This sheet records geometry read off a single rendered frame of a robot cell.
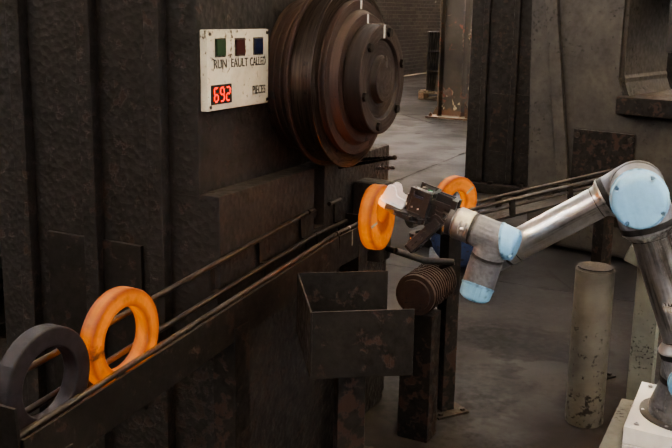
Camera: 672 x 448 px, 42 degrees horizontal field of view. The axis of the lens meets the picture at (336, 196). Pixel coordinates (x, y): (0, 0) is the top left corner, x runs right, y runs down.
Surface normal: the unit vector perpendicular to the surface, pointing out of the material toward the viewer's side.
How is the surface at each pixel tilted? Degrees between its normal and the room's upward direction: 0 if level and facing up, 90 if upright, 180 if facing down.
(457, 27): 90
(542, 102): 90
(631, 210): 85
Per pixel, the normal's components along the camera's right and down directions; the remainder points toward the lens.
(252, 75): 0.89, 0.11
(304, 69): -0.44, 0.04
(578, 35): -0.66, 0.15
